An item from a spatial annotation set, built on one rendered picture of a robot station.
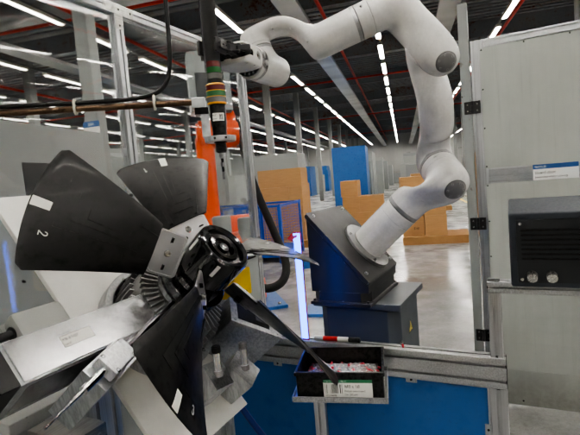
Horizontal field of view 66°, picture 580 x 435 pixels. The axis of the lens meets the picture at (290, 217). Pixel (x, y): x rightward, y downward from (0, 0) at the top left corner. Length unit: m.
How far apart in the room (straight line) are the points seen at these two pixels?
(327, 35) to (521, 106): 1.60
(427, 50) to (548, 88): 1.48
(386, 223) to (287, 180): 7.54
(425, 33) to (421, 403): 0.98
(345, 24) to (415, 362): 0.91
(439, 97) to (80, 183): 0.96
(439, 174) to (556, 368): 1.67
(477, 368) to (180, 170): 0.90
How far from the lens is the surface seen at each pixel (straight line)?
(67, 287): 1.07
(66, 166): 0.89
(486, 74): 2.68
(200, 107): 1.03
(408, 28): 1.27
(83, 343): 0.85
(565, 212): 1.15
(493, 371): 1.30
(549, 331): 2.79
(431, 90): 1.38
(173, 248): 0.93
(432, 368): 1.32
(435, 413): 1.40
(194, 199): 1.07
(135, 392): 1.00
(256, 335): 1.11
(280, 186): 9.09
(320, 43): 1.24
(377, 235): 1.54
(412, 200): 1.49
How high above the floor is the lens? 1.35
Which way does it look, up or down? 5 degrees down
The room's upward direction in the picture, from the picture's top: 5 degrees counter-clockwise
